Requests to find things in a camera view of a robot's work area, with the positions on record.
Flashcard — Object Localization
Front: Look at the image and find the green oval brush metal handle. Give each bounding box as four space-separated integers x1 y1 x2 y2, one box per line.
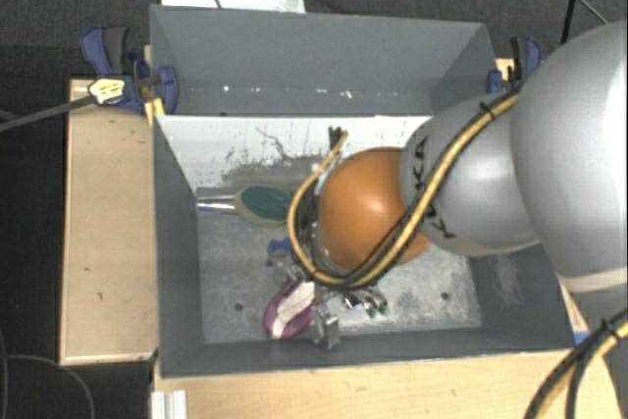
194 183 296 228

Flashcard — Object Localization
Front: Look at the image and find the small blue object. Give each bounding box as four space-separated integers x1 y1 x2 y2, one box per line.
266 236 291 268

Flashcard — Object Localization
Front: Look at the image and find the grey metal bin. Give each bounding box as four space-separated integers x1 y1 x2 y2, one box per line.
146 3 578 379

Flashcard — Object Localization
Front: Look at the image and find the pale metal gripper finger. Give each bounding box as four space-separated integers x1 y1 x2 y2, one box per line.
310 303 331 345
323 314 343 350

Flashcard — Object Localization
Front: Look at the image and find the pale wood board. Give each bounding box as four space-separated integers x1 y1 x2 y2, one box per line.
57 78 161 367

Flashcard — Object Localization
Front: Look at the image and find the purple and white oval object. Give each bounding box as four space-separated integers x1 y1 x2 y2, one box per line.
262 279 317 341

